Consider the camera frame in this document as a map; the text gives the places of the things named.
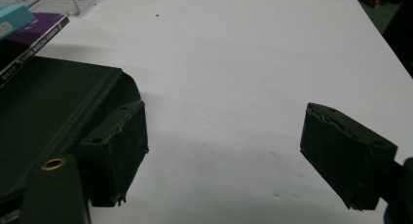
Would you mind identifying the colourful cartoon animal book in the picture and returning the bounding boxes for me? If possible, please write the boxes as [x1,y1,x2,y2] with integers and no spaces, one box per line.
[0,3,35,41]

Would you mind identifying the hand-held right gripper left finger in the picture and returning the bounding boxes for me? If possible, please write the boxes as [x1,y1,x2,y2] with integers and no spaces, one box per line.
[78,100,150,208]

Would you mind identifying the purple book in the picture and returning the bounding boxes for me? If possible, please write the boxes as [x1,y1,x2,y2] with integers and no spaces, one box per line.
[0,12,70,89]

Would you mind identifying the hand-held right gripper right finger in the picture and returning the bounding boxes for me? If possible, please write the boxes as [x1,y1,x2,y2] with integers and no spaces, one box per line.
[299,102,398,211]

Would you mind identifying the black hardcover book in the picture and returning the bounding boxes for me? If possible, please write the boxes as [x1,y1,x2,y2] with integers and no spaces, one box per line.
[0,56,142,204]

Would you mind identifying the clear acrylic book rack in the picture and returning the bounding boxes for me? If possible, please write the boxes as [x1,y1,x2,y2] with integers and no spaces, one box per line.
[0,0,115,18]

